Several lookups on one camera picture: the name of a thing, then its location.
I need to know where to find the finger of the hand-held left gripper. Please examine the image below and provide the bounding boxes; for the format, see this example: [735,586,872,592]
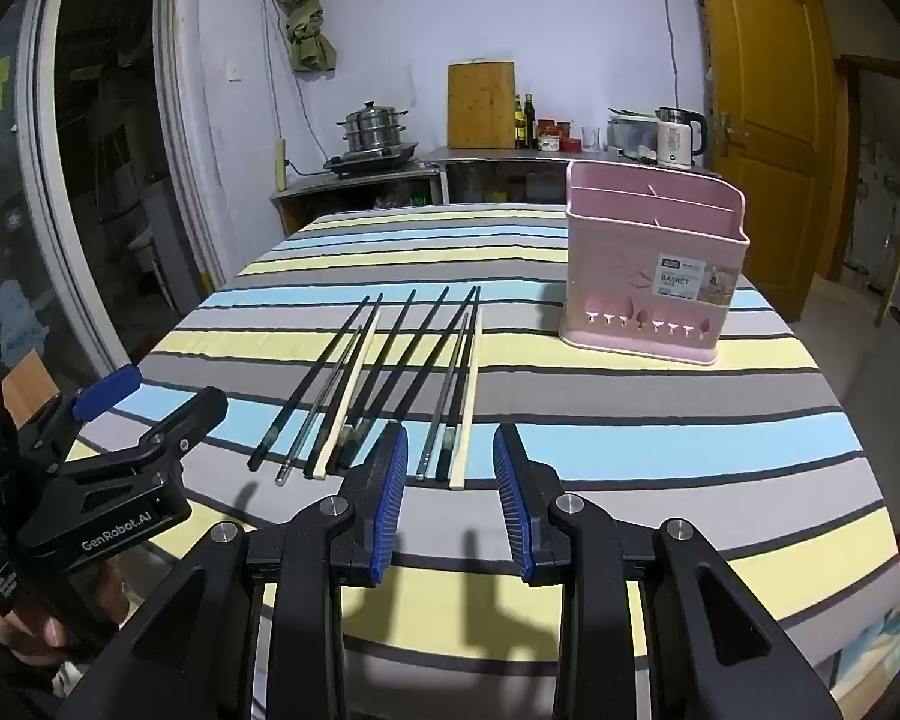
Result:
[19,364,142,460]
[64,386,230,482]

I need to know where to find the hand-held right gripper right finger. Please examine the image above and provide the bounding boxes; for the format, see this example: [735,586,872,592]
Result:
[493,422,833,720]

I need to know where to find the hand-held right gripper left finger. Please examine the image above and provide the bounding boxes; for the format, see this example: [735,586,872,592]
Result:
[64,424,410,720]

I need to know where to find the black chopstick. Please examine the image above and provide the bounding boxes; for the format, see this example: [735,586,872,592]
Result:
[435,285,482,484]
[360,286,451,458]
[341,289,417,475]
[327,294,385,476]
[247,298,372,472]

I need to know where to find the beige wooden chopstick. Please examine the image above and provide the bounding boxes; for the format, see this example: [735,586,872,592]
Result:
[304,313,382,479]
[448,310,485,491]

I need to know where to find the metal chopstick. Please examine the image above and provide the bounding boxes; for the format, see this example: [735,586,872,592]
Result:
[416,313,470,481]
[276,325,365,485]

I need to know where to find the pink plastic utensil basket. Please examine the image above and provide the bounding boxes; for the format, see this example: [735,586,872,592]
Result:
[557,160,751,368]

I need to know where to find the person's left hand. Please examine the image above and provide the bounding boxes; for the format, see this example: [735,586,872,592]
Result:
[0,568,121,667]

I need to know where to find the striped tablecloth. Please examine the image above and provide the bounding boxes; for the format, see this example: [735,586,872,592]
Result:
[45,202,900,720]

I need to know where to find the black induction stove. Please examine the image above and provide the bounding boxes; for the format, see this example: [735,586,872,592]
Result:
[324,141,421,179]

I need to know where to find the stainless steel steamer pot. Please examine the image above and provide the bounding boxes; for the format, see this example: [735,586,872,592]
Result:
[336,99,407,155]

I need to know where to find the stainless steel counter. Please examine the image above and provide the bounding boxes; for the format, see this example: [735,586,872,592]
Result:
[270,146,721,235]

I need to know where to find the clear plastic container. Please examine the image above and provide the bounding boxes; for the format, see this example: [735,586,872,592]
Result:
[606,111,661,160]

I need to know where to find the wooden cutting board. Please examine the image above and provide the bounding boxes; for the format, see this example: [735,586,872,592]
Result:
[448,60,517,151]

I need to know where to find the green hanging cloth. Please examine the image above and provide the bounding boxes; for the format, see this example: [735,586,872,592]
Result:
[270,0,338,74]

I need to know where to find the yellow wooden door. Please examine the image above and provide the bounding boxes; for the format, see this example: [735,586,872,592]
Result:
[694,0,833,323]

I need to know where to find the white sliding door frame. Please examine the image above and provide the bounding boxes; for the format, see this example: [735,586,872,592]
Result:
[15,0,235,361]

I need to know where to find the metal door handle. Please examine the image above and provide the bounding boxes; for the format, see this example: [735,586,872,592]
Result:
[709,114,743,160]

